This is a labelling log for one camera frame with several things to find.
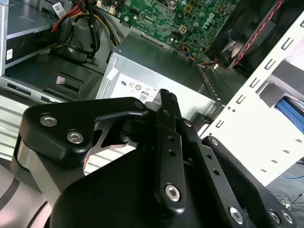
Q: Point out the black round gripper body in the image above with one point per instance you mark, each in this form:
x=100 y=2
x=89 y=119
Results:
x=107 y=194

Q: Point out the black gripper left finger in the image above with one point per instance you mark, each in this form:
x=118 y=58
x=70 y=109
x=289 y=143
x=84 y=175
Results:
x=54 y=133

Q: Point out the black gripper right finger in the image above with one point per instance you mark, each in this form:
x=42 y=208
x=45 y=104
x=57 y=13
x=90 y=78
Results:
x=204 y=164

